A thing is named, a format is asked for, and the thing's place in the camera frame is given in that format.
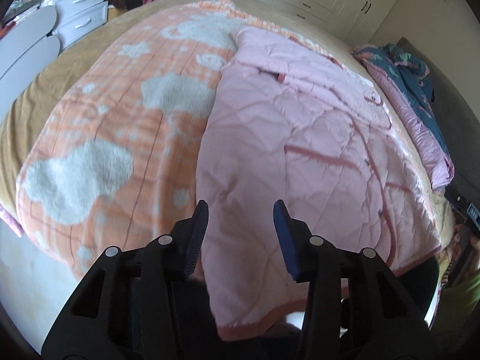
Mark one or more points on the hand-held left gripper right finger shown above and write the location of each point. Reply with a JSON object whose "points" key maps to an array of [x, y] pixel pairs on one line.
{"points": [[288, 240]]}

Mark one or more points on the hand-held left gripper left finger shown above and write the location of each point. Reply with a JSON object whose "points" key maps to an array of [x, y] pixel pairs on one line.
{"points": [[197, 240]]}

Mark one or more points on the pink quilted jacket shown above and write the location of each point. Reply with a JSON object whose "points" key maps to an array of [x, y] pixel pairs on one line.
{"points": [[262, 150]]}

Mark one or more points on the grey upholstered headboard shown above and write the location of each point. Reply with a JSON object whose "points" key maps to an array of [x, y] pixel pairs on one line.
{"points": [[457, 120]]}

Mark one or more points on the person's dark teal clothing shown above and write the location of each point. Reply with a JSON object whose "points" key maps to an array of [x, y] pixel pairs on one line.
{"points": [[416, 288]]}

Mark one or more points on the green cloth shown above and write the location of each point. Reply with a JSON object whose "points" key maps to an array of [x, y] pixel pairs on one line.
{"points": [[457, 307]]}

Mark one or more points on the blue floral quilt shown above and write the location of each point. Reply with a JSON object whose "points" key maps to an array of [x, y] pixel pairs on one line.
{"points": [[408, 93]]}

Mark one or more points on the orange plaid cloud blanket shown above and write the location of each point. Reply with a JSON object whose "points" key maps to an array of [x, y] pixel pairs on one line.
{"points": [[112, 120]]}

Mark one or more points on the pink cloth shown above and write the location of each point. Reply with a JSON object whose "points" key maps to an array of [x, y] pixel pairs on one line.
{"points": [[9, 219]]}

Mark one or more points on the bed with tan sheet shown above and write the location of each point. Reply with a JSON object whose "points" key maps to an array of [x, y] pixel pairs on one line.
{"points": [[45, 86]]}

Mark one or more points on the grey rounded board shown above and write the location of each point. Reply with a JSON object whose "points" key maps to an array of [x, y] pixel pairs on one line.
{"points": [[26, 71], [26, 37]]}

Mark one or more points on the white drawer chest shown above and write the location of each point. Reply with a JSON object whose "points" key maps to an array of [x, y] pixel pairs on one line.
{"points": [[80, 11]]}

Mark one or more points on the cluttered desk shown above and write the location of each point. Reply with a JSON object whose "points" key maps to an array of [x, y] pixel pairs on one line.
{"points": [[20, 9]]}

